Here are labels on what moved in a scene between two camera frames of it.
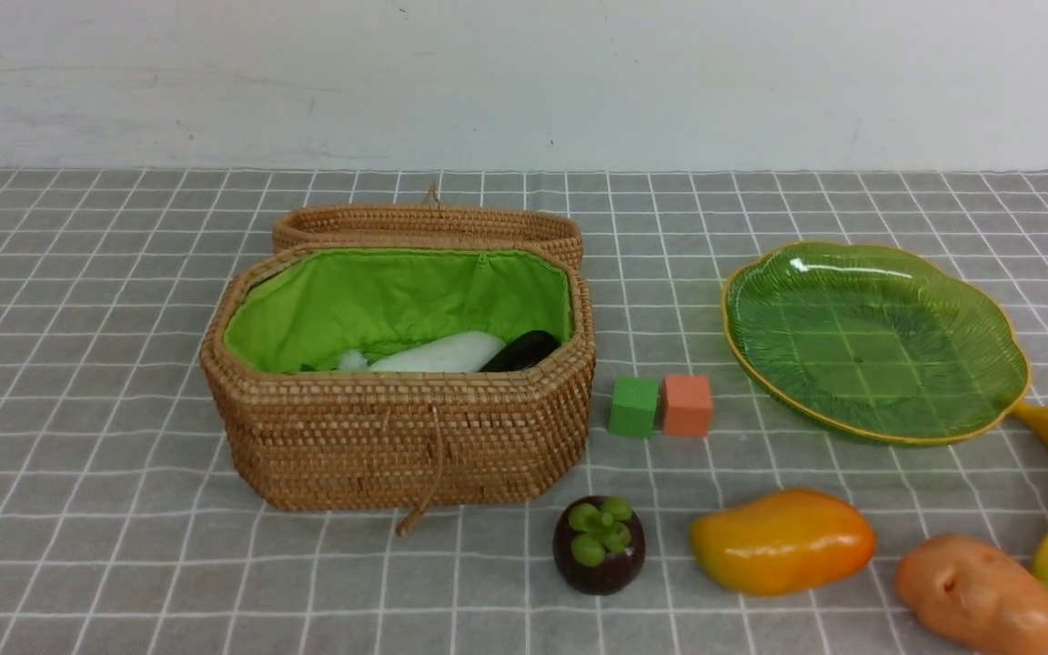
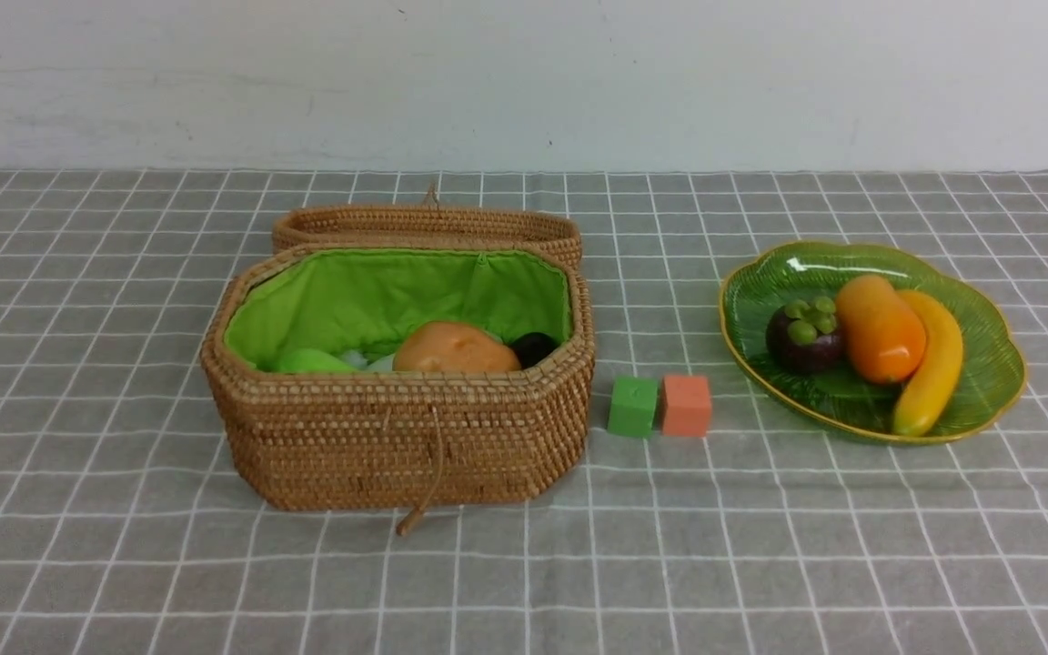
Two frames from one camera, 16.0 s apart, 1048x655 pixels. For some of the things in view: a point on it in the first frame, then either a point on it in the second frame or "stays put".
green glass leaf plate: x=875 y=343 stays put
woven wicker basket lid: x=428 y=223 stays put
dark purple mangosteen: x=599 y=544 to x=802 y=337
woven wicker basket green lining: x=304 y=311 stays put
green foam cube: x=633 y=407 stays put
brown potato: x=977 y=596 to x=449 y=347
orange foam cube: x=688 y=406 stays put
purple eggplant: x=526 y=350 stays put
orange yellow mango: x=780 y=541 to x=884 y=337
